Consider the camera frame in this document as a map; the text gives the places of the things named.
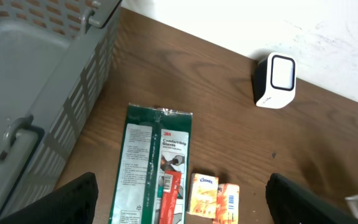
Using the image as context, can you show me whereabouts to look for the orange tissue pack cheeks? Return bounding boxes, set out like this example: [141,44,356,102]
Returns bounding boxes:
[213,184,239,224]

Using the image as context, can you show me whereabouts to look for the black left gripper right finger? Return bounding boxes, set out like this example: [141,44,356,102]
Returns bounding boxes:
[265,173,358,224]

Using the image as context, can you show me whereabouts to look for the orange tissue pack enjoy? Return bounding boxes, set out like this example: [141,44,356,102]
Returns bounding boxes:
[186,173,219,219]

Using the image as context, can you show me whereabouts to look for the white barcode scanner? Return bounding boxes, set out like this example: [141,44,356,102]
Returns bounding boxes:
[252,52,296,109]

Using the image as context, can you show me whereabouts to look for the green white gloves package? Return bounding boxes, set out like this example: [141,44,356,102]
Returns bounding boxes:
[109,104,193,223]

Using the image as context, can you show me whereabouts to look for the dark mesh basket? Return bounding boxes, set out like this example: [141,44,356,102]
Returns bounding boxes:
[0,0,121,219]

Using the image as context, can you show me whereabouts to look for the red snack bar wrapper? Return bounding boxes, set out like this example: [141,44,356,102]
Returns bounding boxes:
[159,170,181,224]

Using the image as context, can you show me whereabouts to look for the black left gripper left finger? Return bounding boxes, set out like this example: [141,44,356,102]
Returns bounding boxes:
[0,172,99,224]

